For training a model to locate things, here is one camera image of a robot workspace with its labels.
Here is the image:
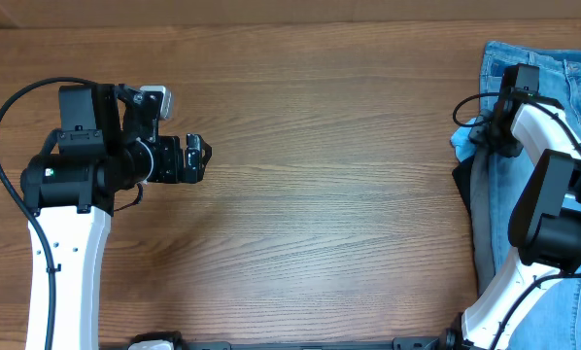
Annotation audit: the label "black garment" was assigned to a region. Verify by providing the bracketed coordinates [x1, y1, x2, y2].
[452, 157, 474, 214]

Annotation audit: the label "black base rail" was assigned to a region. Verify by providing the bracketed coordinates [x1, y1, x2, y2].
[95, 330, 466, 350]

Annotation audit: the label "light blue shirt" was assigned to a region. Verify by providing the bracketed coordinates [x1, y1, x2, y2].
[450, 126, 477, 162]

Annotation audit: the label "light blue denim jeans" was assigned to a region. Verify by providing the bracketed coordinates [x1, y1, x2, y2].
[456, 42, 581, 350]

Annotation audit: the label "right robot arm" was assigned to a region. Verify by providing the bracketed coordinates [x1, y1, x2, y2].
[435, 63, 581, 349]

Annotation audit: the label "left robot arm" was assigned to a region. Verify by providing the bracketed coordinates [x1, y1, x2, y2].
[21, 85, 212, 349]

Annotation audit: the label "grey garment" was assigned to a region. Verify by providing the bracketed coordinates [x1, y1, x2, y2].
[467, 145, 581, 350]

